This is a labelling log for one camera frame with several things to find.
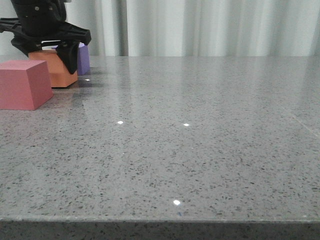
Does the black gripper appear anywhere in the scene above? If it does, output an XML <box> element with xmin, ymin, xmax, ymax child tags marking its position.
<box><xmin>0</xmin><ymin>0</ymin><xmax>91</xmax><ymax>75</ymax></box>

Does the orange foam cube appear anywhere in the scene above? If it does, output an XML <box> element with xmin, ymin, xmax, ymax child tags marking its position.
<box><xmin>28</xmin><ymin>49</ymin><xmax>78</xmax><ymax>88</ymax></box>

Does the purple foam cube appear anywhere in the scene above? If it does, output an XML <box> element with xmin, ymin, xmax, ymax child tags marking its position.
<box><xmin>51</xmin><ymin>42</ymin><xmax>91</xmax><ymax>76</ymax></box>

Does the pink foam cube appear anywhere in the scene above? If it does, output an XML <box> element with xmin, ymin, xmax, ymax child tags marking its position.
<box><xmin>0</xmin><ymin>60</ymin><xmax>53</xmax><ymax>110</ymax></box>

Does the pale green curtain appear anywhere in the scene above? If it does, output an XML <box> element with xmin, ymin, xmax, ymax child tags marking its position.
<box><xmin>0</xmin><ymin>0</ymin><xmax>320</xmax><ymax>57</ymax></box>

